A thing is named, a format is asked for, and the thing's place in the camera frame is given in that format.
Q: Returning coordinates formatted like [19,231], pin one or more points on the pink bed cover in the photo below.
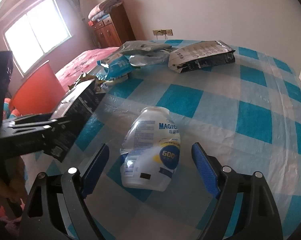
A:
[83,63]

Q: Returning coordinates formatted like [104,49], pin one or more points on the white milk carton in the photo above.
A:
[71,115]

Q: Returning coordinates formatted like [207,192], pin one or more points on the yellow snack bag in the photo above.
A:
[86,79]

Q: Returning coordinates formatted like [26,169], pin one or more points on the white magicday pouch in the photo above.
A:
[150,152]

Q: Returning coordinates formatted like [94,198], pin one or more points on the window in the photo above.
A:
[36,33]

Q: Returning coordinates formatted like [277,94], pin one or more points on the brown wooden cabinet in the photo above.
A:
[113,30]

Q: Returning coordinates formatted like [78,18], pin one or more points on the blue snack bag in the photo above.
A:
[113,67]

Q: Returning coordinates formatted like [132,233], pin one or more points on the wall power sockets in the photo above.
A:
[162,32]

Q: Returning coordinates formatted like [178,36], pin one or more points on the blue white checkered cloth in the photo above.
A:
[246,114]

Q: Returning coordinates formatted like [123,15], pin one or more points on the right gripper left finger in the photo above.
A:
[42,217]

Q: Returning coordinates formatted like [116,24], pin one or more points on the folded blankets stack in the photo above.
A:
[101,10]

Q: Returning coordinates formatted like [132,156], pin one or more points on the silver black foil bag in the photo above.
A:
[200,55]

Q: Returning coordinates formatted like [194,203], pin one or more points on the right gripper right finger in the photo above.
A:
[245,207]

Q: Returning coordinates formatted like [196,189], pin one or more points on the left hand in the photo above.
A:
[12,186]

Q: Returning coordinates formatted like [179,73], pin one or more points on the orange plastic bucket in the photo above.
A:
[40,93]

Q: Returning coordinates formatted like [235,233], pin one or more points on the silver grey foil bag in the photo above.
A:
[141,47]

